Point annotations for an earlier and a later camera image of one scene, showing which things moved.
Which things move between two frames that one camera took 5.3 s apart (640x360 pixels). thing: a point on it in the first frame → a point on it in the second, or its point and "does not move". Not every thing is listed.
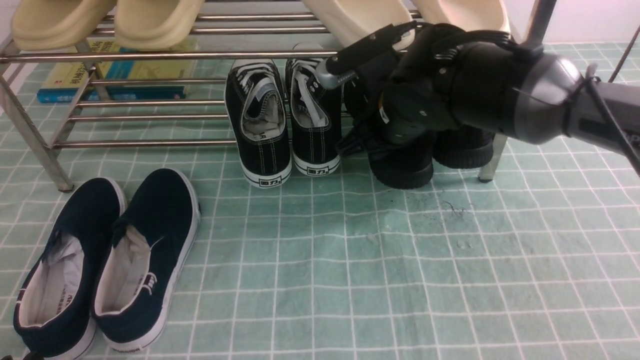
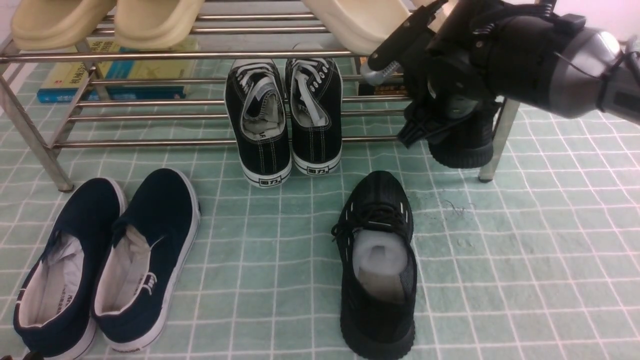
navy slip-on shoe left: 54,312 does not move
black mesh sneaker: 462,147 does not move
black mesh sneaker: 399,165 → 378,273
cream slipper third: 350,20 does not move
